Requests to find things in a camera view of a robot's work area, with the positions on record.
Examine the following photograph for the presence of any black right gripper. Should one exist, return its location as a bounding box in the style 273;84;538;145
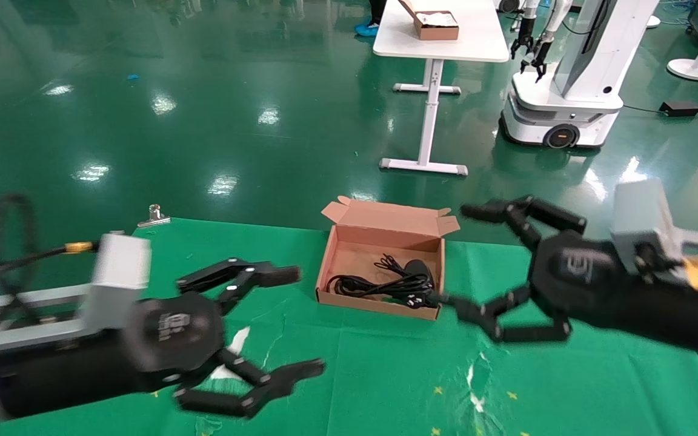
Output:
449;195;698;358

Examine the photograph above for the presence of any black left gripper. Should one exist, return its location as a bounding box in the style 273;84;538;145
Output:
0;259;325;420

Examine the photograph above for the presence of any black wired computer mouse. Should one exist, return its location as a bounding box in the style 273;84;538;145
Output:
375;254;437;291

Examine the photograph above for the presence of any black power cable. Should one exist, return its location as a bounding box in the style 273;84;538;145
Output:
327;269;437;308

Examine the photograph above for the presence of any background robot arm black gripper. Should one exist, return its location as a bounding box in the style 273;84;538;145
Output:
522;0;568;83
510;0;539;60

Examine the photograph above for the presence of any open brown cardboard box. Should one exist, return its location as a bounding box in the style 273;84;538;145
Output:
316;196;460;320

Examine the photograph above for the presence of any small open cardboard box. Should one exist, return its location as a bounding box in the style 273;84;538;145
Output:
399;0;460;41

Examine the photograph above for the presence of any green table cloth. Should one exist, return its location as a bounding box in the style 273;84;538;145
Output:
0;217;698;436

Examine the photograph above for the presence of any silver metal binder clip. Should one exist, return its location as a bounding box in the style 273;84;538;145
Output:
138;204;171;228

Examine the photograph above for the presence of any black power adapter brick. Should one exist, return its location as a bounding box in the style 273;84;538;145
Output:
659;101;698;118

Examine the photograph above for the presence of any white wheeled background robot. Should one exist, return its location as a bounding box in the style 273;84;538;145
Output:
499;0;662;149

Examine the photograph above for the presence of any white standing desk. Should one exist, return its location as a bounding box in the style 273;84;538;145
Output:
373;0;510;176

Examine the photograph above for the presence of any person with blue shoe covers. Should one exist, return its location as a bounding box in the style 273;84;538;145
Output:
354;0;390;38

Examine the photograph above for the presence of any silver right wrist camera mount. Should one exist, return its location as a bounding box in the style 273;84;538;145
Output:
611;179;698;292

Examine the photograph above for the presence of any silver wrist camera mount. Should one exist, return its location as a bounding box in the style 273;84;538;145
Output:
611;179;698;292
0;233;151;358

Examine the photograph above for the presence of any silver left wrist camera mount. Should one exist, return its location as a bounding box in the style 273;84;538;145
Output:
0;233;151;358

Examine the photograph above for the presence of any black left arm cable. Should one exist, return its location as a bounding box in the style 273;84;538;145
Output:
0;193;99;291

